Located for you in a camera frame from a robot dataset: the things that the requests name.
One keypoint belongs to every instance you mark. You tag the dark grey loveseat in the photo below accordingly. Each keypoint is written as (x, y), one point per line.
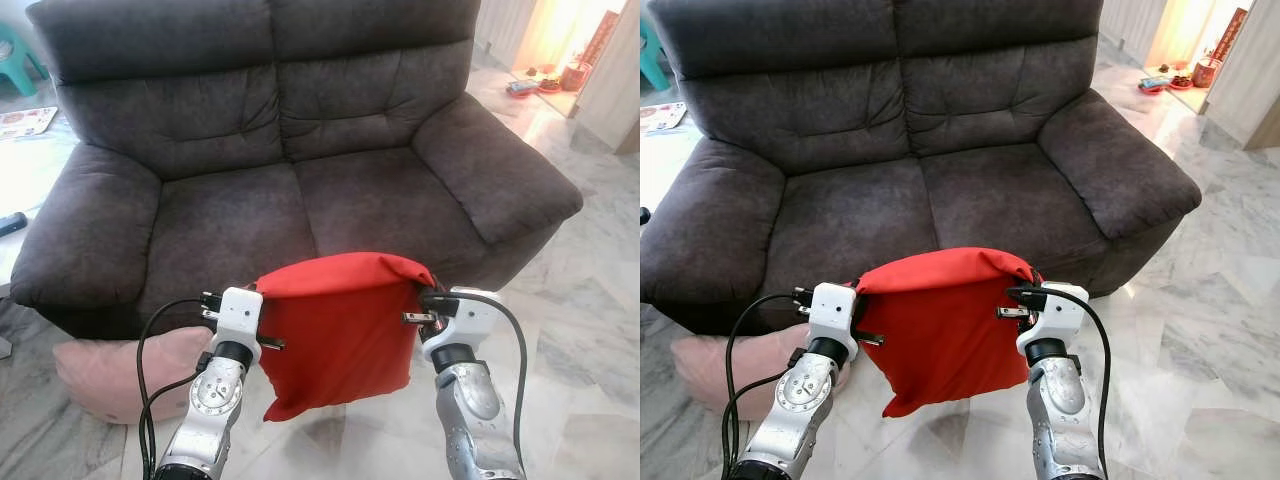
(300, 190)
(900, 190)

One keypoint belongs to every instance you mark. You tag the printed floor mat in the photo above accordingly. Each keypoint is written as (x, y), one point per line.
(25, 122)
(662, 115)

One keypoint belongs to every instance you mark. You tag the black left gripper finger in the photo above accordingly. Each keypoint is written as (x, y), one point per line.
(868, 339)
(270, 343)

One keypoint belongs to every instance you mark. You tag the red ceramic jar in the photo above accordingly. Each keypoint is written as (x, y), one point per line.
(1206, 72)
(575, 76)

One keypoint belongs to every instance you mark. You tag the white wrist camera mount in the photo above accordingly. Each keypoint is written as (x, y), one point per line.
(238, 315)
(832, 310)
(1062, 310)
(472, 312)

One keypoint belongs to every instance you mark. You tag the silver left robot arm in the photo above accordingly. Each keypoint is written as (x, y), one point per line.
(800, 395)
(210, 400)

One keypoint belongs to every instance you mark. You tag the red hanging banner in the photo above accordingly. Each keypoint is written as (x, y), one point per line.
(1231, 35)
(598, 38)

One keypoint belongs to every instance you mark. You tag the red pillow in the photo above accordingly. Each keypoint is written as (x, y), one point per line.
(340, 340)
(950, 335)

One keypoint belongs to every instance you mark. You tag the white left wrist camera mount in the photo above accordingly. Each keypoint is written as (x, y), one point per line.
(832, 310)
(238, 315)

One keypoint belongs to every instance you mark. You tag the light wooden cabinet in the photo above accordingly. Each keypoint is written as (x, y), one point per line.
(610, 100)
(1130, 30)
(1250, 100)
(505, 30)

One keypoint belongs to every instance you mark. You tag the small red offering dish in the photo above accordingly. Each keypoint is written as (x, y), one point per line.
(548, 83)
(1181, 78)

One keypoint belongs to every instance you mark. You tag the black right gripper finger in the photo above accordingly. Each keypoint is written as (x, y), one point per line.
(1012, 313)
(418, 318)

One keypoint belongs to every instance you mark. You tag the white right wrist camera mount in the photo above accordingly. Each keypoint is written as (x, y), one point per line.
(1062, 310)
(472, 312)

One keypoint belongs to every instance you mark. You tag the teal plastic chair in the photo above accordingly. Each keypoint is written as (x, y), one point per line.
(20, 65)
(652, 60)

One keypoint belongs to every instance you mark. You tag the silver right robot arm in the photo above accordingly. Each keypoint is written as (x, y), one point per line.
(1065, 405)
(475, 410)

